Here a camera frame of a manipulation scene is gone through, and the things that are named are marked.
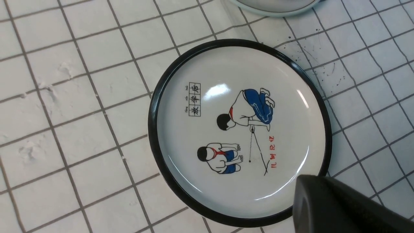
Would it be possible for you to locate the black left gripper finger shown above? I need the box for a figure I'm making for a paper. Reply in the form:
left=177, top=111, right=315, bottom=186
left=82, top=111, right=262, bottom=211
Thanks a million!
left=292, top=174, right=414, bottom=233

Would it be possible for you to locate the green-rimmed white plate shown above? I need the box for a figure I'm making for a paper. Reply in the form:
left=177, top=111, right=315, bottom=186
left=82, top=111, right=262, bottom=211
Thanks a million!
left=230, top=0, right=321, bottom=17

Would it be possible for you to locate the white grid tablecloth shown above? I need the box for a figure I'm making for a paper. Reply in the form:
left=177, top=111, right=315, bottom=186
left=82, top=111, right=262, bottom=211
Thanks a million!
left=0, top=0, right=414, bottom=233

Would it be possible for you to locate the green-rimmed white bowl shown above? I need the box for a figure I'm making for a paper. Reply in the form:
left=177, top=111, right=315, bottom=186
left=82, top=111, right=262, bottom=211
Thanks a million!
left=238, top=0, right=319, bottom=12

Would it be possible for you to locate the black-rimmed cartoon plate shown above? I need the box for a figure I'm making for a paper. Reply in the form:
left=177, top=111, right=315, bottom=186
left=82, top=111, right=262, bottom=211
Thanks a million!
left=148, top=39, right=332, bottom=227

